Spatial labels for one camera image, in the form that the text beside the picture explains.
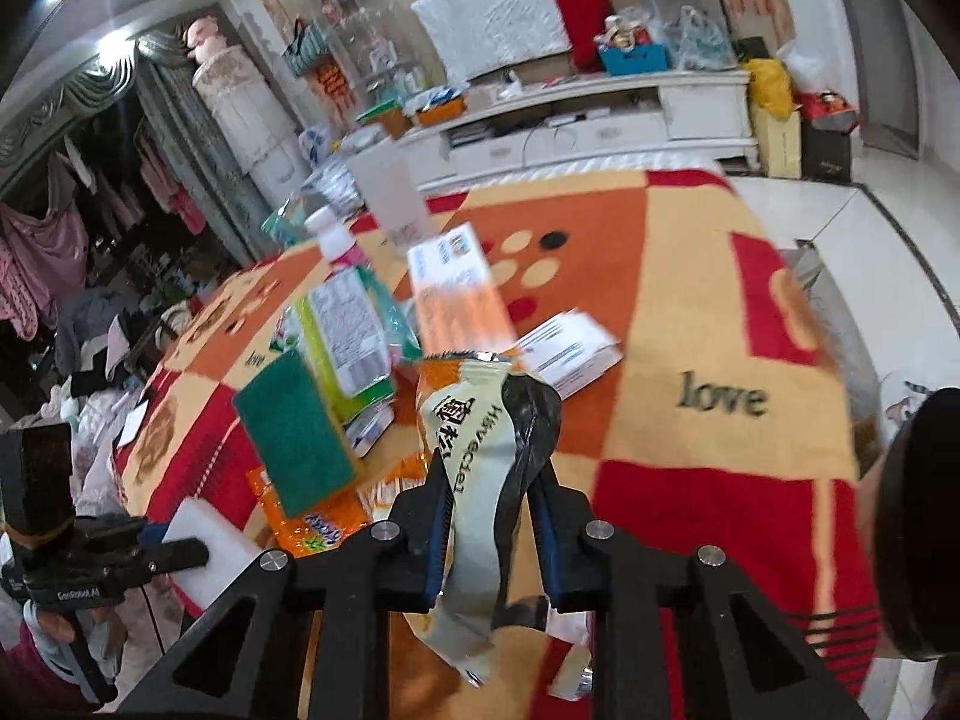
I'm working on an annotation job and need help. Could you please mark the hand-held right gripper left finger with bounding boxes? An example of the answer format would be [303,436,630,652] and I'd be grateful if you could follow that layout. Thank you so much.
[112,447,458,720]

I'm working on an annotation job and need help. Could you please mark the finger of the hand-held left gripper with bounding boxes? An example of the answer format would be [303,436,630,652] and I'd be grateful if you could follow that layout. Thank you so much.
[139,538,212,580]

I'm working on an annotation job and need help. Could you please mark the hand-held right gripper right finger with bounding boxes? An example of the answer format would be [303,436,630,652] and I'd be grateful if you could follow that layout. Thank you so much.
[525,459,875,720]

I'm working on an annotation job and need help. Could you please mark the white foam block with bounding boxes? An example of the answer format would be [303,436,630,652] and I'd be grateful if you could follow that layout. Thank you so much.
[161,517,260,610]

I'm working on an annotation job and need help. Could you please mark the beige black snack wrapper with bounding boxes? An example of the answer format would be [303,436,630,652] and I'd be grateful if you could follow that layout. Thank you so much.
[416,349,563,689]

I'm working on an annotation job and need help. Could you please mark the orange snack packet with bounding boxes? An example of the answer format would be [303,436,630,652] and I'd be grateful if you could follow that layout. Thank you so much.
[247,465,376,560]

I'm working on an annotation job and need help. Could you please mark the black trash bin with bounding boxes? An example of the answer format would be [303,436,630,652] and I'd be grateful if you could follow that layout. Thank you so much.
[861,386,960,662]

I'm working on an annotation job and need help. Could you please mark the white blue packet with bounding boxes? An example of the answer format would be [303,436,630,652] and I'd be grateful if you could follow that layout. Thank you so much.
[345,401,398,458]

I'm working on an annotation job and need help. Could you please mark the green scouring pad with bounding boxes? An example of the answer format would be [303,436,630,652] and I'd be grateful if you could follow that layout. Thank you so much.
[231,351,362,520]

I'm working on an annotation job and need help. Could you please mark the white paper box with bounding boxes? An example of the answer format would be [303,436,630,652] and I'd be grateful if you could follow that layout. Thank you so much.
[516,310,625,400]

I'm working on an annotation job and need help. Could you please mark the yellow-green packet white label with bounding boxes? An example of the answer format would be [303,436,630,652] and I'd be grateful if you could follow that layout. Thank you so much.
[296,266,398,425]

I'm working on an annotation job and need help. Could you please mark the teal plastic bag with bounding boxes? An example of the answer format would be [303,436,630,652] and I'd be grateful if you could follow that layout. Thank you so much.
[352,262,425,361]

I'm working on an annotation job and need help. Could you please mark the orange white carton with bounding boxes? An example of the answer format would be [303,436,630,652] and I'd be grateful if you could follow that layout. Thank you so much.
[407,223,520,361]

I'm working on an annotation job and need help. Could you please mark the pink hanging clothes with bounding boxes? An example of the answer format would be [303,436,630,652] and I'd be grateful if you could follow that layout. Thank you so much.
[0,199,91,340]

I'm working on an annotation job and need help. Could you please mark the orange red printed blanket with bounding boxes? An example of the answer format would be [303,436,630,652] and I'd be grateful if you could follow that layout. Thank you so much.
[112,165,883,700]

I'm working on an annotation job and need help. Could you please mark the white pink bottle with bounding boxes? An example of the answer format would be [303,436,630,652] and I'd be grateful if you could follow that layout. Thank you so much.
[304,208,362,269]

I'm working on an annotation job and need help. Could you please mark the grey curtain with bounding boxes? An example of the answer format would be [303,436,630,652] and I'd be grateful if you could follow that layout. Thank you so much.
[135,30,260,265]

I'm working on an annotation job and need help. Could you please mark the lace covered air conditioner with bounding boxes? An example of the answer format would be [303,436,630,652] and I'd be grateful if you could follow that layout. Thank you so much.
[191,45,301,218]

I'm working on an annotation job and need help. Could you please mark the orange tray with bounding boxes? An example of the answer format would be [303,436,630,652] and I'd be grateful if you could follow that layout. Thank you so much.
[416,101,470,127]

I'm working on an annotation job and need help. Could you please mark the white tv stand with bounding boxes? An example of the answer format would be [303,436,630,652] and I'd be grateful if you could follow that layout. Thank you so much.
[394,69,758,192]

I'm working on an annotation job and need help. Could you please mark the cardboard box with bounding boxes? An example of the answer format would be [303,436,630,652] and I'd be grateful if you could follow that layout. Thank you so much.
[750,101,803,179]

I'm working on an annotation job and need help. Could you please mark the black box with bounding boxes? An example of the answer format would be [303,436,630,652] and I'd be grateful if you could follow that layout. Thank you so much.
[799,120,854,182]

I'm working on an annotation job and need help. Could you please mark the blue basket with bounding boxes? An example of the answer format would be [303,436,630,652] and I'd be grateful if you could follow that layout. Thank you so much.
[598,43,671,77]

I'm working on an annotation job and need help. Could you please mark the pink plush toy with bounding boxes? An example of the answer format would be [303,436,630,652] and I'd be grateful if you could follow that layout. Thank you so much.
[184,15,226,61]

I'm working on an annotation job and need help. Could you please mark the striped tote bag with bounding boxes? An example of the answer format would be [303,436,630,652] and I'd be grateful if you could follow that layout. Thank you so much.
[283,19,335,78]

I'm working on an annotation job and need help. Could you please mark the yellow bag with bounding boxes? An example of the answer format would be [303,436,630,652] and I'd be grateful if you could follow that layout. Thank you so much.
[746,58,794,119]

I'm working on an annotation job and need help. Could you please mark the red gift box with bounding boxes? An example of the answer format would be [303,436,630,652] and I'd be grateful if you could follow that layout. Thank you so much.
[799,90,860,134]

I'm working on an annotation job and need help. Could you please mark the glass cabinet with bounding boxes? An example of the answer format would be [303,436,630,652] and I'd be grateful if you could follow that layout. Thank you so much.
[300,0,451,113]

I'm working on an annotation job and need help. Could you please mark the clear plastic bag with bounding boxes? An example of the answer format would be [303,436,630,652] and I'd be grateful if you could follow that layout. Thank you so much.
[671,6,740,72]

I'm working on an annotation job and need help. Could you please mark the white quilted tv cover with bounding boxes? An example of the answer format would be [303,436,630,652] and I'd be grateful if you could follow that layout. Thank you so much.
[411,0,571,83]

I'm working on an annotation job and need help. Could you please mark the red cloth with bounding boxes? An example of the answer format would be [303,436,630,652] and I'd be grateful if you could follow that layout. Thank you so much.
[541,0,616,72]

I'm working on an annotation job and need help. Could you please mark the white plastic bag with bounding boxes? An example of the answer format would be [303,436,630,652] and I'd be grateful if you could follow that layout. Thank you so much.
[776,41,826,91]

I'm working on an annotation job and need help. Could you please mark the black cable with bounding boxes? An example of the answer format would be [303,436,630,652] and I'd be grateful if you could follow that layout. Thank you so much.
[142,583,167,655]

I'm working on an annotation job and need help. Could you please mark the red wall decoration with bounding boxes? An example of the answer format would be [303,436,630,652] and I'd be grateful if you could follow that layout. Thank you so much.
[311,64,353,113]

